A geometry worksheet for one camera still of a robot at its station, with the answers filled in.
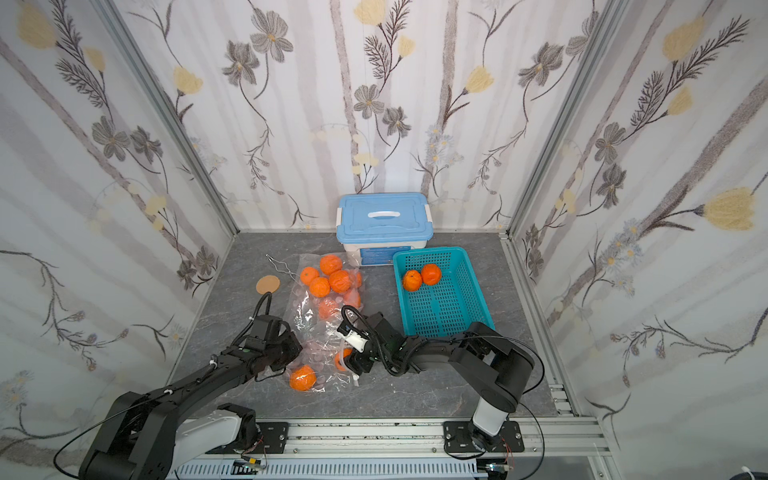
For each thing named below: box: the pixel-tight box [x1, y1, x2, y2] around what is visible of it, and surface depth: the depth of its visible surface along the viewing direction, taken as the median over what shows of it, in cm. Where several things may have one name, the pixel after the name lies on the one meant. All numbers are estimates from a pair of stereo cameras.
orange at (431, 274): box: [421, 263, 442, 286], surface depth 103 cm
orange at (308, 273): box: [300, 266, 319, 286], surface depth 99 cm
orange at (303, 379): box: [289, 365, 317, 391], surface depth 80 cm
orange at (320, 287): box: [310, 277, 330, 298], surface depth 95 cm
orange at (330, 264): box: [319, 254, 342, 275], surface depth 97 cm
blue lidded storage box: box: [336, 192, 434, 267], surface depth 103 cm
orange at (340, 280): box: [329, 270, 351, 293], surface depth 95 cm
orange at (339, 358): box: [334, 347, 353, 372], surface depth 79 cm
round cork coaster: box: [256, 275, 281, 295], surface depth 107 cm
